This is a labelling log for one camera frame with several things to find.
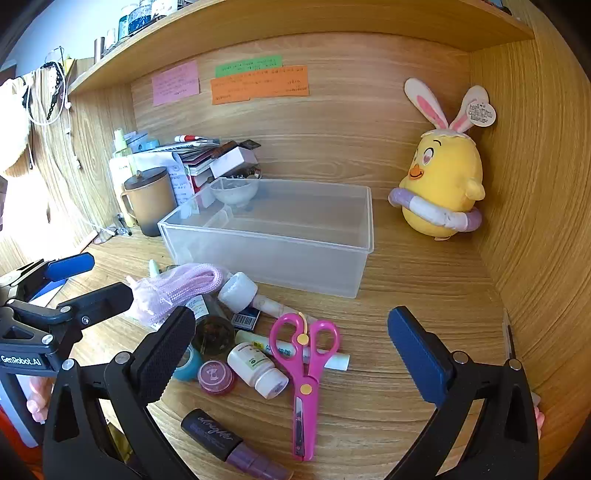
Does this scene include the pale green bottle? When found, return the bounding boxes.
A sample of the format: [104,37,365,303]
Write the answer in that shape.
[113,129,133,158]

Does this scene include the clear plastic storage box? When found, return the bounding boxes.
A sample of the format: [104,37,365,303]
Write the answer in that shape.
[158,178,374,299]

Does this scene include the pink rope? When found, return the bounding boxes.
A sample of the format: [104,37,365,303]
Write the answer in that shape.
[126,263,225,329]

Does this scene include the white cardboard box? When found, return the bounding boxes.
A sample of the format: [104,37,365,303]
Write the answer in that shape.
[209,147,259,179]

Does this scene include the yellow chick plush toy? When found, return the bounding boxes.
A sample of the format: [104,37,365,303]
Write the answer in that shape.
[388,78,498,242]

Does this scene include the pink sticky note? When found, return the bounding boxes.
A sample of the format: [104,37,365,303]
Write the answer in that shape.
[152,60,201,106]

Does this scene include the white stick with green cap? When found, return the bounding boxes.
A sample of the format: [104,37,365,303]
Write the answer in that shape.
[235,329,351,371]

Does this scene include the green sticky note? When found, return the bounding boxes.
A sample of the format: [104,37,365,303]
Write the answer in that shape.
[215,54,283,78]

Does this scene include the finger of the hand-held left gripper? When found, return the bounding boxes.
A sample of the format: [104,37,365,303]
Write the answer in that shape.
[9,282,134,333]
[18,253,96,301]

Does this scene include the person's left hand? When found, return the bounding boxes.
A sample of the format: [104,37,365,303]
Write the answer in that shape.
[27,376,48,422]

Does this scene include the orange sticky note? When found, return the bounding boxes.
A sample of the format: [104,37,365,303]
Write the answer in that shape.
[211,65,310,106]

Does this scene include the teal tape roll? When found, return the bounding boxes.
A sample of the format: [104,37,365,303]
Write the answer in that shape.
[172,344,204,382]

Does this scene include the blue glitter jar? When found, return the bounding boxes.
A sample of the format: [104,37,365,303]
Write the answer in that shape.
[128,0,153,33]

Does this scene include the black chain necklace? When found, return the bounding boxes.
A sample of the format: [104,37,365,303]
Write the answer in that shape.
[40,60,64,123]

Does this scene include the brown mug with lid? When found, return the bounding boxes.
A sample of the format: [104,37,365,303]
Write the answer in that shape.
[120,167,179,237]

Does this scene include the stack of books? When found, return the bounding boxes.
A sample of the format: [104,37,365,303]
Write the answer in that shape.
[145,141,222,192]

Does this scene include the white fluffy bag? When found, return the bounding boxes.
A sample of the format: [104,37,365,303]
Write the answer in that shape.
[0,76,31,177]

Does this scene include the person's left forearm orange sleeve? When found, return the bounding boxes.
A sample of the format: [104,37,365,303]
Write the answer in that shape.
[0,411,43,464]

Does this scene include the small black barcode box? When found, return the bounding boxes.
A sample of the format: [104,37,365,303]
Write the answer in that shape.
[230,309,260,331]

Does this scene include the small clear plastic bowl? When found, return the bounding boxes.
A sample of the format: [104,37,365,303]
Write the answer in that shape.
[211,179,260,208]

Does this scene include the black and purple spray bottle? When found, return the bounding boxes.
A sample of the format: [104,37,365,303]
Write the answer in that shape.
[180,408,294,480]

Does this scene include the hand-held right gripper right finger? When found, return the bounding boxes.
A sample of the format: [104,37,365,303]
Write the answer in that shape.
[387,305,542,480]

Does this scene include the pink scissors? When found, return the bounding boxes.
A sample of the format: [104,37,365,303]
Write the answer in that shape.
[269,312,341,463]

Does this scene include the white pill bottle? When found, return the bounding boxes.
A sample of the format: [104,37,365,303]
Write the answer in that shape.
[226,342,290,400]

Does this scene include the white pinkish tube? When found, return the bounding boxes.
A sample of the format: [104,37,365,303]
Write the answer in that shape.
[249,295,319,325]

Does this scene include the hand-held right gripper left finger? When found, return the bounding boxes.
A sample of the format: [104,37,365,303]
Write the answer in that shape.
[42,305,197,480]

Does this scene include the wooden shelf board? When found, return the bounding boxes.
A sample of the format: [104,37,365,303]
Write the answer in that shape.
[68,0,536,96]

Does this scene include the white hanging cable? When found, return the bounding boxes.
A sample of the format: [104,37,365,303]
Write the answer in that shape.
[25,45,71,126]

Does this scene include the brown pouch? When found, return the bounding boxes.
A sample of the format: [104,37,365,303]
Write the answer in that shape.
[210,141,241,160]

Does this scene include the white tape roll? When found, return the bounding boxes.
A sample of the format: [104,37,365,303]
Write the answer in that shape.
[218,272,259,311]

